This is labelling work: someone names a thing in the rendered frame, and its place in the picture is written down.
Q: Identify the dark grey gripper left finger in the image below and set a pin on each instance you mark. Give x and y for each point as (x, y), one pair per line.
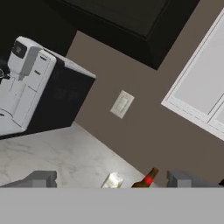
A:
(40, 178)

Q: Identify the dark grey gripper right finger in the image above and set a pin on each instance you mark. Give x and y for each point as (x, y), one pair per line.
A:
(182, 178)

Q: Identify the brown bottle with red label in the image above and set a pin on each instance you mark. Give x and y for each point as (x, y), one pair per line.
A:
(145, 180)

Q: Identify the white and black coffee machine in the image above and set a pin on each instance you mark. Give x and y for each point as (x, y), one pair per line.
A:
(43, 87)

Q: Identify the white framed window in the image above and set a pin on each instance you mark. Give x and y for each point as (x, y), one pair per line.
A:
(198, 78)

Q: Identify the white wall switch plate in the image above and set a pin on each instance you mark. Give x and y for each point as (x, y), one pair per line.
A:
(122, 104)

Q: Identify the black wall cupboard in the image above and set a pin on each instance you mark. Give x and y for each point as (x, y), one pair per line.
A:
(128, 26)

